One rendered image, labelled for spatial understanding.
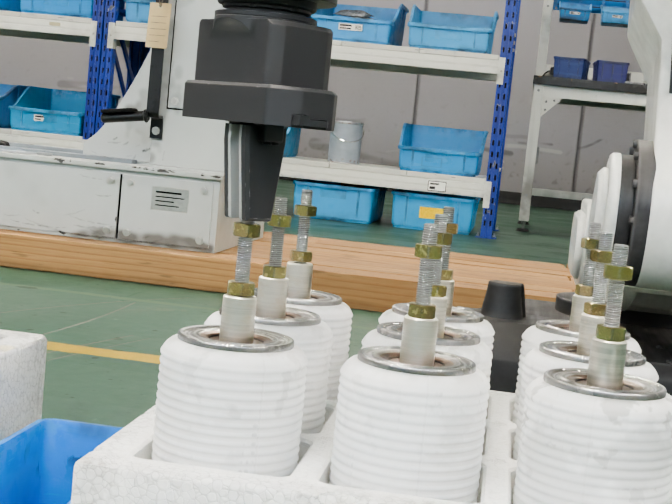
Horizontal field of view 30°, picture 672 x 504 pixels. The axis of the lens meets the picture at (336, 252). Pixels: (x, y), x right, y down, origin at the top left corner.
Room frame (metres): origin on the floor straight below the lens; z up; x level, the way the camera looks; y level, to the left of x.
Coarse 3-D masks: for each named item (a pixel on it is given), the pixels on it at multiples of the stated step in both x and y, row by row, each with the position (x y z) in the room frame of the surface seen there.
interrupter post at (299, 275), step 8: (288, 264) 1.03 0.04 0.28; (296, 264) 1.03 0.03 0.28; (304, 264) 1.03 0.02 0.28; (312, 264) 1.04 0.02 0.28; (288, 272) 1.03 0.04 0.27; (296, 272) 1.03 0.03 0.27; (304, 272) 1.03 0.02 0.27; (312, 272) 1.04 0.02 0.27; (296, 280) 1.03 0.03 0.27; (304, 280) 1.03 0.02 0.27; (288, 288) 1.03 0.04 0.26; (296, 288) 1.03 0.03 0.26; (304, 288) 1.03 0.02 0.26; (288, 296) 1.03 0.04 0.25; (296, 296) 1.03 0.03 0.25; (304, 296) 1.03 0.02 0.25
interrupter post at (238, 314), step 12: (228, 300) 0.79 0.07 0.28; (240, 300) 0.79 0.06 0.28; (252, 300) 0.80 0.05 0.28; (228, 312) 0.79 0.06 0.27; (240, 312) 0.79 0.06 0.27; (252, 312) 0.80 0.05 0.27; (228, 324) 0.79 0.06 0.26; (240, 324) 0.79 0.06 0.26; (252, 324) 0.80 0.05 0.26; (228, 336) 0.79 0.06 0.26; (240, 336) 0.79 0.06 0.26; (252, 336) 0.80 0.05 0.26
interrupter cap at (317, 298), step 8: (256, 288) 1.04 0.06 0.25; (256, 296) 1.02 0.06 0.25; (312, 296) 1.05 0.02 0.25; (320, 296) 1.05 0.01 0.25; (328, 296) 1.04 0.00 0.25; (336, 296) 1.05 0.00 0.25; (296, 304) 1.00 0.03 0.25; (304, 304) 1.00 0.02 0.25; (312, 304) 1.00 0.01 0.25; (320, 304) 1.00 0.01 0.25; (328, 304) 1.01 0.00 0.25; (336, 304) 1.02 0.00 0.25
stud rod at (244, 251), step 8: (240, 240) 0.80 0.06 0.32; (248, 240) 0.80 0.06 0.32; (240, 248) 0.80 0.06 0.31; (248, 248) 0.80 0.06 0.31; (240, 256) 0.80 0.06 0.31; (248, 256) 0.80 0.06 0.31; (240, 264) 0.80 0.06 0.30; (248, 264) 0.80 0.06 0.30; (240, 272) 0.80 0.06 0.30; (248, 272) 0.80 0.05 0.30; (240, 280) 0.80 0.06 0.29; (248, 280) 0.80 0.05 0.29; (240, 296) 0.80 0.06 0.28
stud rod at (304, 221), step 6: (306, 192) 1.03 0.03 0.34; (312, 192) 1.03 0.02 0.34; (306, 198) 1.03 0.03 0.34; (300, 204) 1.04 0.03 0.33; (306, 204) 1.03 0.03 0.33; (300, 216) 1.03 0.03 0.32; (306, 216) 1.03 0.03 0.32; (300, 222) 1.03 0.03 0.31; (306, 222) 1.03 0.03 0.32; (300, 228) 1.03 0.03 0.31; (306, 228) 1.03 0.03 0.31; (300, 234) 1.03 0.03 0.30; (306, 234) 1.03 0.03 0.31; (300, 240) 1.03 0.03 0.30; (306, 240) 1.03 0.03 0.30; (300, 246) 1.03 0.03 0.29; (306, 246) 1.03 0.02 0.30
